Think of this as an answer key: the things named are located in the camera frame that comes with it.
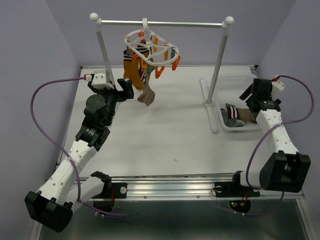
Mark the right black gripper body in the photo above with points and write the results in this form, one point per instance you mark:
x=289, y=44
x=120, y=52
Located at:
x=249, y=98

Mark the aluminium rail frame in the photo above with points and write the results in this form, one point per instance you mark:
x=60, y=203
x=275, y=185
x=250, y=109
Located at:
x=185, y=208

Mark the white plastic laundry basket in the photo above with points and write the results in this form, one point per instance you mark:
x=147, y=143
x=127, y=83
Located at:
x=228, y=88

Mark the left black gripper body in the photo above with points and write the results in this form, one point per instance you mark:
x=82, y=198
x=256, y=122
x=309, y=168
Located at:
x=111, y=98

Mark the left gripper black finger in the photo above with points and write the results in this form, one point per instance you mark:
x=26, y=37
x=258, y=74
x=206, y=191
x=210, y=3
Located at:
x=127, y=92
x=107, y=86

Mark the maroon white striped sock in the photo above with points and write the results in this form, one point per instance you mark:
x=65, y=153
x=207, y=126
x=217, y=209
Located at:
x=148, y=95

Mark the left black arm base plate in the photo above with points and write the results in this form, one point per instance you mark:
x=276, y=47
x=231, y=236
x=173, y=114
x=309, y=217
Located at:
x=117, y=190

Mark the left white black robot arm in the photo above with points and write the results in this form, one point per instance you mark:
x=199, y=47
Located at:
x=55, y=202

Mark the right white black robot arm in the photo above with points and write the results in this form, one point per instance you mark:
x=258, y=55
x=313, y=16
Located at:
x=286, y=169

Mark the teal clothes peg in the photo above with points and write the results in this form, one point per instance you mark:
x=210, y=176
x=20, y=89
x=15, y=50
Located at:
x=150, y=69

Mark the yellow orange clothes peg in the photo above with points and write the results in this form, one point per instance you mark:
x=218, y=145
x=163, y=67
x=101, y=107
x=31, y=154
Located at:
x=175, y=63

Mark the mustard brown striped sock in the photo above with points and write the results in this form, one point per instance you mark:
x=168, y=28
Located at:
x=127, y=65

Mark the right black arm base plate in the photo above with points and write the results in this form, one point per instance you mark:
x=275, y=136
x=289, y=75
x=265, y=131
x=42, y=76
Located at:
x=227, y=189

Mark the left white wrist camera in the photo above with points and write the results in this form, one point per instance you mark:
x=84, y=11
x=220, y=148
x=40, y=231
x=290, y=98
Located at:
x=98, y=78

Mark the white round clip hanger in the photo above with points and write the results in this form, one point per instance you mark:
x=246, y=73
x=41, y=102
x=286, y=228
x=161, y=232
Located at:
x=153, y=49

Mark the white clothes drying rack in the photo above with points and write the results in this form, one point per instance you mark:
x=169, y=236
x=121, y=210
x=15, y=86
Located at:
x=208, y=91

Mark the beige sock in basket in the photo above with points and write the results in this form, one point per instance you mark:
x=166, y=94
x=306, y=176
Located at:
x=246, y=115

